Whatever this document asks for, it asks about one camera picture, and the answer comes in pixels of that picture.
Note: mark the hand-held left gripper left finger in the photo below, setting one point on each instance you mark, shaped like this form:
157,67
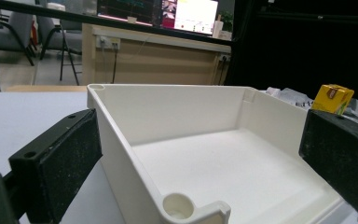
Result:
59,165

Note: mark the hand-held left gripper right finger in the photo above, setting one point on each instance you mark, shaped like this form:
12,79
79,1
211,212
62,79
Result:
341,155

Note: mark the yellow drink carton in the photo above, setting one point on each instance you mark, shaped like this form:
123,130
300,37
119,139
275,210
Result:
332,98

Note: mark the white plastic tray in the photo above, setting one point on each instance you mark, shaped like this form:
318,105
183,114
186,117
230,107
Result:
217,168

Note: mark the crumpled clear plastic bag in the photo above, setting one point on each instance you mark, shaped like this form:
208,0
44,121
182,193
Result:
295,97

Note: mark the office chair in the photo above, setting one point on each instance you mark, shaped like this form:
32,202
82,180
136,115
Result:
68,53

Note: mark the black curtain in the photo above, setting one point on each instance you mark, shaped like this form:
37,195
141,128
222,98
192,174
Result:
304,46

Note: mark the grey chair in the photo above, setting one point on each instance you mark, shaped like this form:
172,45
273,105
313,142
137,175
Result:
11,31

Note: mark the wooden desk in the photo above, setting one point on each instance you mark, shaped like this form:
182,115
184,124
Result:
155,59

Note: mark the white bottle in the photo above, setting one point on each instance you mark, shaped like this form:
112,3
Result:
217,28

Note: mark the computer monitor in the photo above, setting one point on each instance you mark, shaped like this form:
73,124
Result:
158,14

